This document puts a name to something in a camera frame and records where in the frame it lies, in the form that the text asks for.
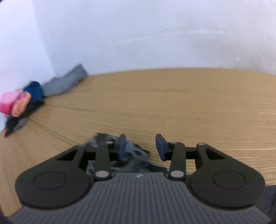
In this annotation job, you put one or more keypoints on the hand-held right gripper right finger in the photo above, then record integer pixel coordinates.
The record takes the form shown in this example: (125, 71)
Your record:
(160, 146)

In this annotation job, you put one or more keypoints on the peach garment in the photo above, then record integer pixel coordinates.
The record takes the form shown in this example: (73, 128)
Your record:
(20, 105)

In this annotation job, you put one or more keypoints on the large grey garment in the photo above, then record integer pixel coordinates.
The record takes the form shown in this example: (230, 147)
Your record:
(62, 84)

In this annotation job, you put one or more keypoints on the black printed t-shirt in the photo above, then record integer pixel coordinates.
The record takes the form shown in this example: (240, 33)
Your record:
(135, 159)

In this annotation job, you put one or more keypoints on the black garment with pink trim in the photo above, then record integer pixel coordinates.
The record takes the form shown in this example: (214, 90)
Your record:
(8, 129)

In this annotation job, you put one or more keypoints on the small grey garment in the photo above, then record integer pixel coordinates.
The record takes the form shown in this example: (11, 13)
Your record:
(20, 123)

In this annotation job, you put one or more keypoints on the blue garment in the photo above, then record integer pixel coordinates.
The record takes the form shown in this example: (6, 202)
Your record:
(33, 92)

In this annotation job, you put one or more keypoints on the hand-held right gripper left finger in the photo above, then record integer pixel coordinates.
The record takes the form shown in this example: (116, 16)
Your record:
(121, 146)

